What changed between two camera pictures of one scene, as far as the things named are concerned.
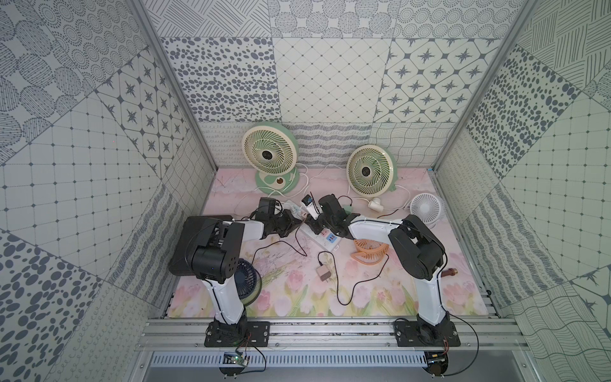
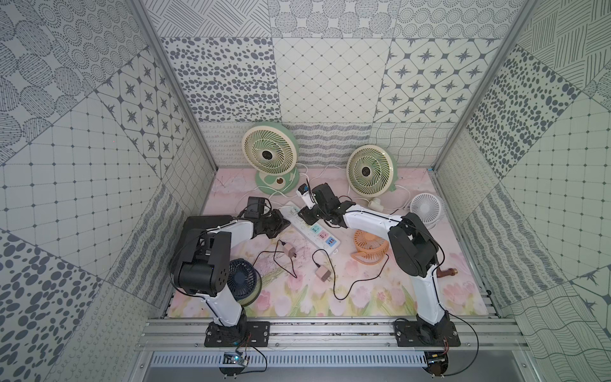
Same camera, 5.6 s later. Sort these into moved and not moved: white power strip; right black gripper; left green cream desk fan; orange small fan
Moved: right black gripper
Not moved: white power strip; left green cream desk fan; orange small fan
